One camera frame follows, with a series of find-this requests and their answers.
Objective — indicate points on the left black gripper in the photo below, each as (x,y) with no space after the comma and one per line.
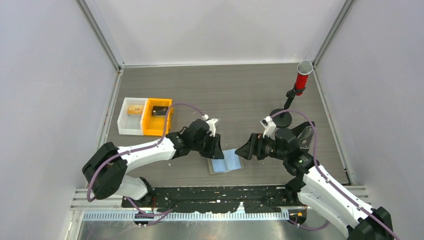
(217,154)

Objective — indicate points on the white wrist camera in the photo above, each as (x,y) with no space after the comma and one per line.
(212,123)
(268,125)

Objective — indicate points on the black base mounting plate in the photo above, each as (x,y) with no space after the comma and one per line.
(221,199)

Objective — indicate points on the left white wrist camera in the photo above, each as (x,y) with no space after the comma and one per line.
(212,123)

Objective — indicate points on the black card in orange bin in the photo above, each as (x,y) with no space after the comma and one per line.
(159,111)

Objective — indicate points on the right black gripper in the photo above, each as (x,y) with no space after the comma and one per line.
(248,149)

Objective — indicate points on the red microphone on black stand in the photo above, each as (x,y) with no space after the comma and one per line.
(284,120)

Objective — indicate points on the tan card in white bin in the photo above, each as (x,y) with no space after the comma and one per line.
(135,109)

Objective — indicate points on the orange plastic bin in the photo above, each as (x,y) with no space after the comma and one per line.
(156,126)

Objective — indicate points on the black stand with clear plate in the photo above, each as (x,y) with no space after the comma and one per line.
(304,133)

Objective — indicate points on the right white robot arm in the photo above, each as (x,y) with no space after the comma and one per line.
(314,187)

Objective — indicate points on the slotted metal rail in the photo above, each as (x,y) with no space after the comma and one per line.
(238,215)

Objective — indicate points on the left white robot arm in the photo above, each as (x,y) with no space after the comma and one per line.
(107,170)

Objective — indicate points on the white plastic bin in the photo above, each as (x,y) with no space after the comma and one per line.
(131,123)

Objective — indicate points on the blue grey card holder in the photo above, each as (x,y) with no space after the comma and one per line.
(231,162)

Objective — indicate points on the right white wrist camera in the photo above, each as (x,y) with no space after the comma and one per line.
(268,125)

